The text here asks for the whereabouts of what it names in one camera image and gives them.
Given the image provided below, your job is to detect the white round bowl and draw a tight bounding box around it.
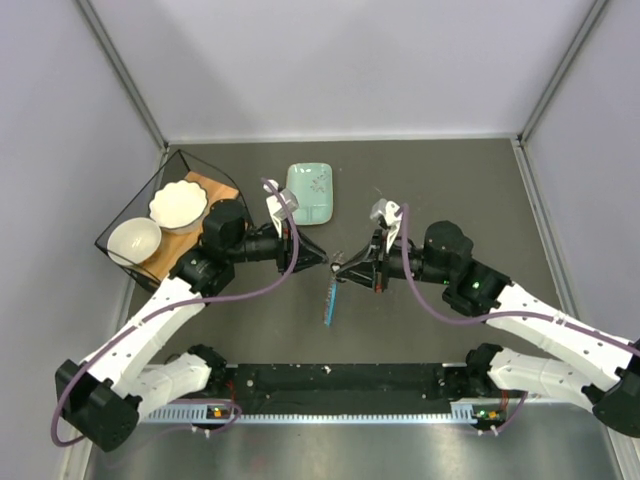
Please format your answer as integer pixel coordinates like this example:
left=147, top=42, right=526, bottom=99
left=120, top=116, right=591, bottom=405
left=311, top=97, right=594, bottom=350
left=107, top=217, right=162, bottom=267

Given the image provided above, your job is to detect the wooden shelf board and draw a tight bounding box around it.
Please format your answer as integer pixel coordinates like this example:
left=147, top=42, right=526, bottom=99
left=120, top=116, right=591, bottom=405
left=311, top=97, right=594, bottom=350
left=134, top=171, right=239, bottom=282

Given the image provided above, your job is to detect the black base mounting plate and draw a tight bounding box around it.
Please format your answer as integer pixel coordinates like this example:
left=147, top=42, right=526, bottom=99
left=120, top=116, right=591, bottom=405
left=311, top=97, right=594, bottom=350
left=218, top=363, right=501, bottom=400

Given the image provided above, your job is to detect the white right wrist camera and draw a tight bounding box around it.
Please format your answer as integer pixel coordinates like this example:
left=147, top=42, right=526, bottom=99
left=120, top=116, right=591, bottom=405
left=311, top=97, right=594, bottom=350
left=370, top=198, right=403, bottom=252

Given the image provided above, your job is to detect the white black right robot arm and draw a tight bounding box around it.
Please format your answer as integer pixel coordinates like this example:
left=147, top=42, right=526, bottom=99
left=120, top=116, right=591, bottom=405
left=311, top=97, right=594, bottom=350
left=331, top=221, right=639, bottom=438

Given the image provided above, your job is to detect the white fluted bowl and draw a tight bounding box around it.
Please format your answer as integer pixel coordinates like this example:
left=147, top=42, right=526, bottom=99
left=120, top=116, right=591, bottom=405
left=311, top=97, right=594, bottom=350
left=149, top=180, right=209, bottom=234

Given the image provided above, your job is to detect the aluminium frame post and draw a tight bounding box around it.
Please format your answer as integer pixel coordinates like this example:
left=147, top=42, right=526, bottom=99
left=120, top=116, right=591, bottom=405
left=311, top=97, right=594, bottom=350
left=73, top=0, right=169, bottom=151
left=517, top=0, right=612, bottom=147

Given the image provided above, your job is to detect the black wire shelf rack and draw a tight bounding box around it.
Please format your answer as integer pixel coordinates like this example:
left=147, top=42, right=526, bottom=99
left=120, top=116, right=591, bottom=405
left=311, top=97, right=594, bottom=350
left=95, top=150, right=242, bottom=292

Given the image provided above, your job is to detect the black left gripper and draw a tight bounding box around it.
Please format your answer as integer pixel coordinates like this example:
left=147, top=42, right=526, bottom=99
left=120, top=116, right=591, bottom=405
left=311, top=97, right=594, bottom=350
left=227, top=215, right=328, bottom=275

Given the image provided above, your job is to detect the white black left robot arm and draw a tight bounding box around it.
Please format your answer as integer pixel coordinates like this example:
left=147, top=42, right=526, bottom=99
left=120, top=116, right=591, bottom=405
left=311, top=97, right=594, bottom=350
left=50, top=190, right=328, bottom=452

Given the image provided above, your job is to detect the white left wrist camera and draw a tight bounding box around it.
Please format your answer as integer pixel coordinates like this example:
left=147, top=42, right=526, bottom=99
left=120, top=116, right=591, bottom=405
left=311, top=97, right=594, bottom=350
left=263, top=185, right=299, bottom=230

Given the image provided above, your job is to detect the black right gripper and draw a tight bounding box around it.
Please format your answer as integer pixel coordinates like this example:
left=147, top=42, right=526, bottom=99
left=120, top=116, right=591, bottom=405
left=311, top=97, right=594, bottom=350
left=336, top=227, right=453, bottom=293

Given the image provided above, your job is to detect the aluminium frame post right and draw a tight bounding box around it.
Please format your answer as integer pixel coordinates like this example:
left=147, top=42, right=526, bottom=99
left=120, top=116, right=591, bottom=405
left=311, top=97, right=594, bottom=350
left=517, top=0, right=612, bottom=147

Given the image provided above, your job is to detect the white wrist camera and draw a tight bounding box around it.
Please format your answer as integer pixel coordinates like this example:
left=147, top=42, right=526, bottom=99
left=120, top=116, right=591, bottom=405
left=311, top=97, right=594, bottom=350
left=370, top=198, right=403, bottom=252
left=263, top=185, right=299, bottom=230

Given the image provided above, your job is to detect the aluminium frame post left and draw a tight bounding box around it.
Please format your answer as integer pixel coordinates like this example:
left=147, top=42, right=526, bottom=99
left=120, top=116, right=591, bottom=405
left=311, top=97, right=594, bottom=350
left=73, top=0, right=169, bottom=151

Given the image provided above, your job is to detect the grey slotted cable duct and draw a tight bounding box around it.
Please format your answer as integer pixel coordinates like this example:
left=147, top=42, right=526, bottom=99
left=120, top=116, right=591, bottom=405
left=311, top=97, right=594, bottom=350
left=142, top=403, right=503, bottom=427

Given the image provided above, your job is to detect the light blue rectangular tray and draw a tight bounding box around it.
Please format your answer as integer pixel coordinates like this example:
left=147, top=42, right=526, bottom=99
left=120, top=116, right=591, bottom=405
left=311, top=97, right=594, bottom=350
left=286, top=162, right=334, bottom=226

